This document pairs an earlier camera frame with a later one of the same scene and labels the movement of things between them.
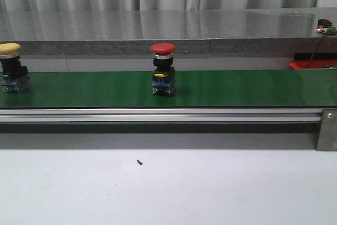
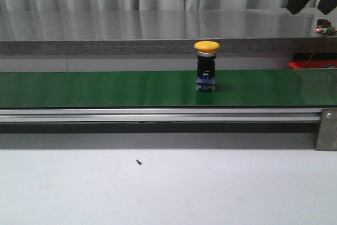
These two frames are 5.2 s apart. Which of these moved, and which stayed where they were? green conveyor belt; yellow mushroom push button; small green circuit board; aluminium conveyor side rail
Moved: yellow mushroom push button
Stayed: green conveyor belt; small green circuit board; aluminium conveyor side rail
